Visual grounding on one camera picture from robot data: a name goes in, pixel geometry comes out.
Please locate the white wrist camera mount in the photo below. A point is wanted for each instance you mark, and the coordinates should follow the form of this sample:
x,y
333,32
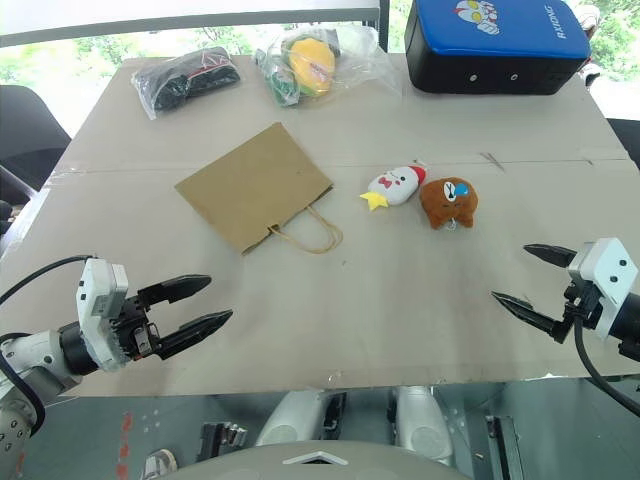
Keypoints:
x,y
97,295
612,280

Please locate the black chair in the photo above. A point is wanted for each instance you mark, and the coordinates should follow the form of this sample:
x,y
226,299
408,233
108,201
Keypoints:
x,y
25,135
626,140

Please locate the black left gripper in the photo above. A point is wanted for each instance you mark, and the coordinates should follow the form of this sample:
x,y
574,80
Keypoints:
x,y
135,330

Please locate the clear crumpled plastic bag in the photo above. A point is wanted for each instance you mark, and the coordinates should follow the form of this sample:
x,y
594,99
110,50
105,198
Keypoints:
x,y
365,60

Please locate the silver robot leg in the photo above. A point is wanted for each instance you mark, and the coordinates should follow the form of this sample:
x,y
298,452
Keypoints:
x,y
292,417
422,425

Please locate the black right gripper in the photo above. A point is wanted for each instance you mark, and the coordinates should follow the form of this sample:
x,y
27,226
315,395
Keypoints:
x,y
582,305

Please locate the silver right robot leg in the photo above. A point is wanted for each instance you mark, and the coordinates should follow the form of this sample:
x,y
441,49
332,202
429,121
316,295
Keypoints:
x,y
422,425

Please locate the brown bear plush toy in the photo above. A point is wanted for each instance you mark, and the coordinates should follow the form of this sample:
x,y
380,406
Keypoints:
x,y
445,205

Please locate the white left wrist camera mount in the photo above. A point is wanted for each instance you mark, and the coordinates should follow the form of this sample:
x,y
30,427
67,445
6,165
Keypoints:
x,y
97,295

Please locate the black window post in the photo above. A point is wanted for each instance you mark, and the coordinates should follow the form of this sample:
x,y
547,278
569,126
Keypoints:
x,y
384,25

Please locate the grey robot torso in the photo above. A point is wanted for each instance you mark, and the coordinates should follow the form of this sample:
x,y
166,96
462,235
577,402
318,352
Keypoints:
x,y
320,462

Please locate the blue and black cartoon case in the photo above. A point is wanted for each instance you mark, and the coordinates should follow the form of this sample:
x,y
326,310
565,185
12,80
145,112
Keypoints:
x,y
500,45

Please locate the yellow and green plush toy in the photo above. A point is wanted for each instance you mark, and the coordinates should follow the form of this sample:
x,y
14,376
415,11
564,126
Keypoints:
x,y
310,65

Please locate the plastic bag with black cloth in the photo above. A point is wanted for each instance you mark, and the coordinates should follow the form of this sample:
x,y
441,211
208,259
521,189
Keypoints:
x,y
185,80

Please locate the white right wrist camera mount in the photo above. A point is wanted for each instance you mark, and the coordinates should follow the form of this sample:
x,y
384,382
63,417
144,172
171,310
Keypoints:
x,y
612,280

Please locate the silver left robot leg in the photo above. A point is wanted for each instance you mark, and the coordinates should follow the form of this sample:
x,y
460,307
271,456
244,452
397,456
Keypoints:
x,y
292,417

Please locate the white plush toy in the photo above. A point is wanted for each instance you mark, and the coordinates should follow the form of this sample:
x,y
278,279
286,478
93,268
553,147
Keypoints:
x,y
395,187

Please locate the grey window rail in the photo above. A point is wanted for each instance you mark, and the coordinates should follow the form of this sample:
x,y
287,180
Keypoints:
x,y
150,25

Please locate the grey cardboard table sheet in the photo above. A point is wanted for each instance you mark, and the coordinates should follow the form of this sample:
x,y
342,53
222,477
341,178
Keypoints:
x,y
320,310

